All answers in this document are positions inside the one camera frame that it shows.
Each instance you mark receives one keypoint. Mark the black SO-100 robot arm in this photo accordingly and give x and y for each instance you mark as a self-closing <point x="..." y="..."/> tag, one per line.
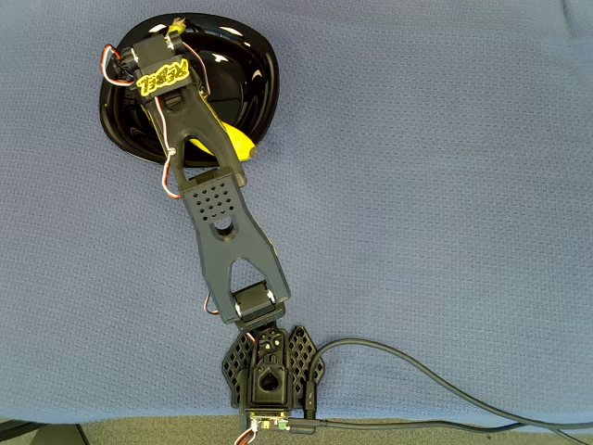
<point x="250" y="259"/>

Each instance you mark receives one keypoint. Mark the purple-blue woven cloth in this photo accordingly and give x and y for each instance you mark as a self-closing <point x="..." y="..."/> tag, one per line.
<point x="417" y="185"/>

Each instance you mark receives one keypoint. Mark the black glossy bowl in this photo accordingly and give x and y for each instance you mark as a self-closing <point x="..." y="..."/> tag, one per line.
<point x="250" y="92"/>

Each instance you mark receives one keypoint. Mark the yellow banana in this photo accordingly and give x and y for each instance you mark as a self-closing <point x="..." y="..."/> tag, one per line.
<point x="238" y="141"/>

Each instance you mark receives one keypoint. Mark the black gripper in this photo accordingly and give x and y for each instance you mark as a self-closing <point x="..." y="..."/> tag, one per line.
<point x="147" y="54"/>

